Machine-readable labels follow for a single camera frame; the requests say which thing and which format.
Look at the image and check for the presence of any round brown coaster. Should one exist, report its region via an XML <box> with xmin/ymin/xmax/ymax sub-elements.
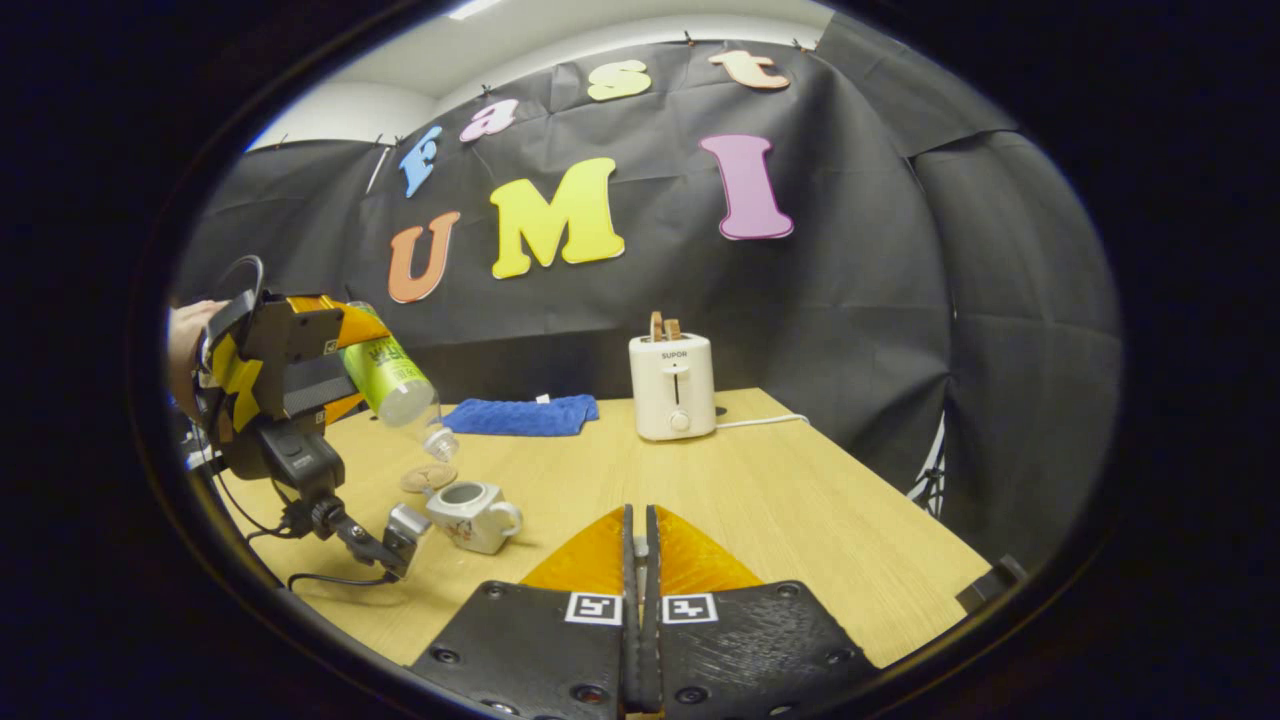
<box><xmin>401</xmin><ymin>462</ymin><xmax>459</xmax><ymax>494</ymax></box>

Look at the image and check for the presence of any black backdrop cloth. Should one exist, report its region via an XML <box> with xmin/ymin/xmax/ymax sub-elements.
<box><xmin>175</xmin><ymin>15</ymin><xmax>1121</xmax><ymax>571</ymax></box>

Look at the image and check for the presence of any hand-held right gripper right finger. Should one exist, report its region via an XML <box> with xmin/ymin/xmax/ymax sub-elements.
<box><xmin>641</xmin><ymin>503</ymin><xmax>883</xmax><ymax>720</ymax></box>

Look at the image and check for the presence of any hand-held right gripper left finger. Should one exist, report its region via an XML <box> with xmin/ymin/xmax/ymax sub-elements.
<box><xmin>408</xmin><ymin>503</ymin><xmax>642</xmax><ymax>720</ymax></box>

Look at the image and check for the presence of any black camera cable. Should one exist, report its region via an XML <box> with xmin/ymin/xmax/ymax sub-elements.
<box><xmin>286</xmin><ymin>566</ymin><xmax>403</xmax><ymax>593</ymax></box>

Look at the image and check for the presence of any white ceramic teacup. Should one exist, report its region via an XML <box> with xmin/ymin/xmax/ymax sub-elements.
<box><xmin>425</xmin><ymin>481</ymin><xmax>524</xmax><ymax>555</ymax></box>

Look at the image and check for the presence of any small black object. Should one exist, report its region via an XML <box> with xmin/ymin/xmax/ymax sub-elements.
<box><xmin>955</xmin><ymin>555</ymin><xmax>1027</xmax><ymax>614</ymax></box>

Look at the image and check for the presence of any blue towel cloth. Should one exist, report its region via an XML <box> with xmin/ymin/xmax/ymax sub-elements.
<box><xmin>441</xmin><ymin>394</ymin><xmax>601</xmax><ymax>438</ymax></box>

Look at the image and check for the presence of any green label water bottle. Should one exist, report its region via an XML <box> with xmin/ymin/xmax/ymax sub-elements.
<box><xmin>340</xmin><ymin>300</ymin><xmax>461</xmax><ymax>463</ymax></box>

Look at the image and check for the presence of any white toaster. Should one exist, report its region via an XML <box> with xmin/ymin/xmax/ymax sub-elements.
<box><xmin>628</xmin><ymin>333</ymin><xmax>718</xmax><ymax>442</ymax></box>

